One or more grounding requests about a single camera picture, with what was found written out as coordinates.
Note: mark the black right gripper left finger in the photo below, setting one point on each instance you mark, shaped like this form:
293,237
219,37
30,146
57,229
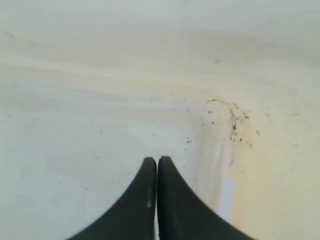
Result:
132,216

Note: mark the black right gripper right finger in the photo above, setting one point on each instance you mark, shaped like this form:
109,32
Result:
182,215

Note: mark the large cream plastic bin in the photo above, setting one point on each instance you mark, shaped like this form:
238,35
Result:
229,89

